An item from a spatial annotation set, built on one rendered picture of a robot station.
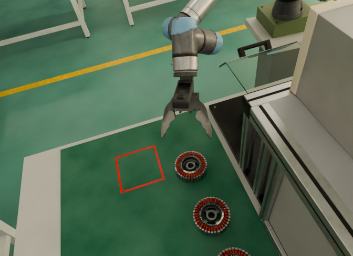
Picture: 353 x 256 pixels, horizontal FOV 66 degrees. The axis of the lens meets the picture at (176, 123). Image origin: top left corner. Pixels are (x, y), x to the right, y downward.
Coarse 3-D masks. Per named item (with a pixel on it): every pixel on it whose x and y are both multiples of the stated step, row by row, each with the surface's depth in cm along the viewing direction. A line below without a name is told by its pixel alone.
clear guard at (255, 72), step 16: (272, 48) 85; (288, 48) 84; (224, 64) 86; (240, 64) 82; (256, 64) 81; (272, 64) 80; (288, 64) 79; (240, 80) 77; (256, 80) 77; (272, 80) 76; (288, 80) 75
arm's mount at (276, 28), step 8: (264, 8) 148; (304, 8) 141; (256, 16) 155; (264, 16) 145; (272, 16) 142; (304, 16) 136; (264, 24) 147; (272, 24) 138; (280, 24) 136; (288, 24) 137; (296, 24) 138; (304, 24) 139; (272, 32) 140; (280, 32) 140; (288, 32) 141; (296, 32) 142
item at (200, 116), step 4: (196, 112) 80; (200, 112) 80; (196, 116) 81; (200, 116) 80; (204, 116) 80; (200, 120) 81; (204, 120) 80; (208, 120) 80; (204, 124) 81; (208, 124) 80; (204, 128) 81; (208, 128) 80; (208, 132) 81
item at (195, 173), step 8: (184, 152) 98; (192, 152) 97; (176, 160) 97; (184, 160) 97; (192, 160) 98; (200, 160) 95; (176, 168) 94; (192, 168) 94; (200, 168) 93; (184, 176) 92; (192, 176) 91; (200, 176) 92
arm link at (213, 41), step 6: (204, 30) 83; (210, 30) 87; (204, 36) 82; (210, 36) 84; (216, 36) 86; (204, 42) 82; (210, 42) 84; (216, 42) 86; (222, 42) 89; (204, 48) 84; (210, 48) 85; (216, 48) 88; (210, 54) 89
